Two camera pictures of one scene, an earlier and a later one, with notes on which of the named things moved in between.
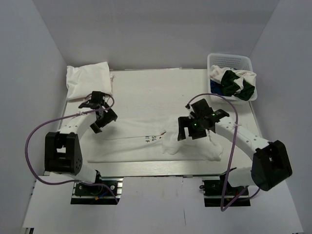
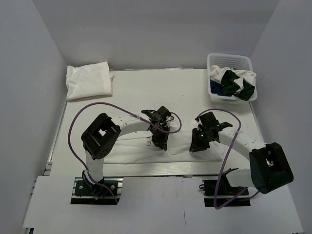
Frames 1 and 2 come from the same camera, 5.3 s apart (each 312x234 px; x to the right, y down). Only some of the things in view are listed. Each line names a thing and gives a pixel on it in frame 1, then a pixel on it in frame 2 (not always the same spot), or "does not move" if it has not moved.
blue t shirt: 216,87 does not move
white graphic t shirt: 148,140 does not move
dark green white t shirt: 235,83 does not move
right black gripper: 184,122 to 196,145
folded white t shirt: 82,80 does not move
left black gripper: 110,116 to 162,142
